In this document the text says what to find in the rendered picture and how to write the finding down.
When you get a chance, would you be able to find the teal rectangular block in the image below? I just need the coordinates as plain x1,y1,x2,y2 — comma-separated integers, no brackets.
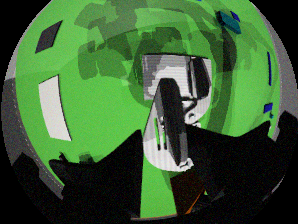
217,11,242,35

